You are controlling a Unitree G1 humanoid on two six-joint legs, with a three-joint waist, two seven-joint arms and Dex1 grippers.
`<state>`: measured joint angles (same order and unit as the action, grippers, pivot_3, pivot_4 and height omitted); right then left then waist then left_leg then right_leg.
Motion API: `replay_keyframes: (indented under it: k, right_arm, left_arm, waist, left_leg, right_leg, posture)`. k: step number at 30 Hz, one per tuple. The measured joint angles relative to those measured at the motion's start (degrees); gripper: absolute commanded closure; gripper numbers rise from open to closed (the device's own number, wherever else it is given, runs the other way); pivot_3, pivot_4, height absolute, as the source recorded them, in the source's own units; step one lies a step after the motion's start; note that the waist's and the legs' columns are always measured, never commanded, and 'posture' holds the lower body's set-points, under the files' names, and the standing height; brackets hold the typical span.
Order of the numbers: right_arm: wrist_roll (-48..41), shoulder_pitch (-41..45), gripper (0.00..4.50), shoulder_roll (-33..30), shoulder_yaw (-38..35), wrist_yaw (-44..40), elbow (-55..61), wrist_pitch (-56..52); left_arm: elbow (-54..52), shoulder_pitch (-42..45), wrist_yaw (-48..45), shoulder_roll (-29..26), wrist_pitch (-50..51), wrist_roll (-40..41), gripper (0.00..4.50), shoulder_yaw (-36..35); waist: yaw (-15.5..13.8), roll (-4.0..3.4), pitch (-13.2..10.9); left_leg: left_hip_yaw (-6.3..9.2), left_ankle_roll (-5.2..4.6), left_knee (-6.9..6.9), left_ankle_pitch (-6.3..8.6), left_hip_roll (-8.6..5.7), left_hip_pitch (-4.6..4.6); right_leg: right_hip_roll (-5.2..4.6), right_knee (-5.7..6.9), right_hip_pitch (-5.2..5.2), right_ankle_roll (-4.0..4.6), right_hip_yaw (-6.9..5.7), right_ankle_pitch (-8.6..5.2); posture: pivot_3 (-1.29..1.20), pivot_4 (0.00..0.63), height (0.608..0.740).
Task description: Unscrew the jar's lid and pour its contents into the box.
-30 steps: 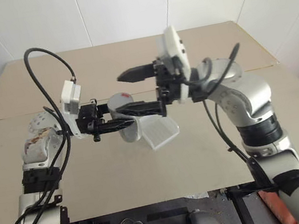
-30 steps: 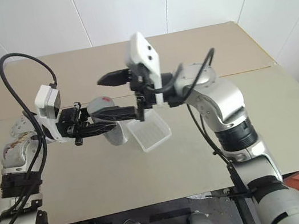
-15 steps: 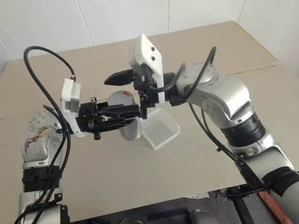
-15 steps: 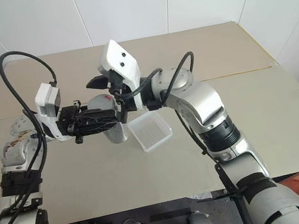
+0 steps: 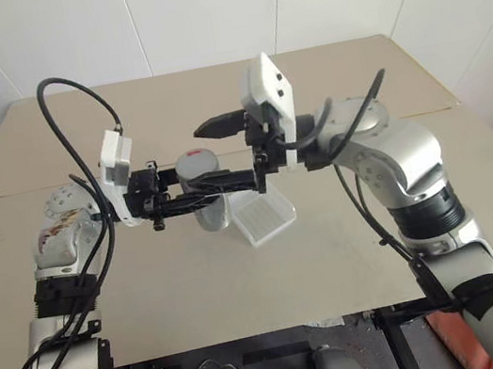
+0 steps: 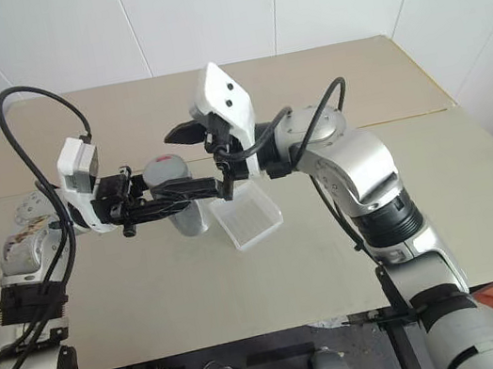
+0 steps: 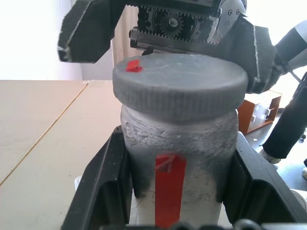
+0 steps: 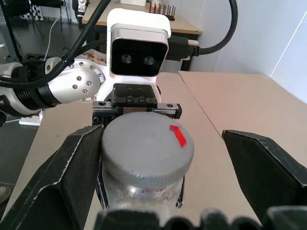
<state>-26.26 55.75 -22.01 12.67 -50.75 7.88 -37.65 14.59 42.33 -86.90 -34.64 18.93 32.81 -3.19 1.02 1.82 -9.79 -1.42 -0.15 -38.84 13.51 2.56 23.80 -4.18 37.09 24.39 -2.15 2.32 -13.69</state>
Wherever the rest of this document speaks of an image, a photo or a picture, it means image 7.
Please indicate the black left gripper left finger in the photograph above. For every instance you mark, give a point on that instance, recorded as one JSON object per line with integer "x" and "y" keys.
{"x": 100, "y": 187}

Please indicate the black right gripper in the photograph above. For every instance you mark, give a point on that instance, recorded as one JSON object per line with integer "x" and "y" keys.
{"x": 168, "y": 24}

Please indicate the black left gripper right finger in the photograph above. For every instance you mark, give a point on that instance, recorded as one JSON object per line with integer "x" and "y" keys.
{"x": 259, "y": 189}

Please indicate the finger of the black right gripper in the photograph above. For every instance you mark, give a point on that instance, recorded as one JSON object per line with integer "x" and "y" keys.
{"x": 259, "y": 60}
{"x": 88, "y": 31}

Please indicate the grey ribbed jar lid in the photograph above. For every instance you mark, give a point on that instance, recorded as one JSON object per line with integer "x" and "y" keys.
{"x": 182, "y": 76}

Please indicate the grey jar with red tape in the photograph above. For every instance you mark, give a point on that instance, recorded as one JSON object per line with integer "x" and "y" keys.
{"x": 192, "y": 153}

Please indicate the orange box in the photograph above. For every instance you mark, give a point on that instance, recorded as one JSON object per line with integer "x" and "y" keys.
{"x": 247, "y": 115}

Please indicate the white shoe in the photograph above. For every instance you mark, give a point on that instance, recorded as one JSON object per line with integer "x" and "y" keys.
{"x": 305, "y": 173}
{"x": 272, "y": 157}

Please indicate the person's black trouser leg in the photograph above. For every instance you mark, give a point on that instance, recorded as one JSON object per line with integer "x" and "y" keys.
{"x": 283, "y": 134}

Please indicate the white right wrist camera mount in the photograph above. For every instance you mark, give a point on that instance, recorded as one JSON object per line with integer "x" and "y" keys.
{"x": 227, "y": 18}

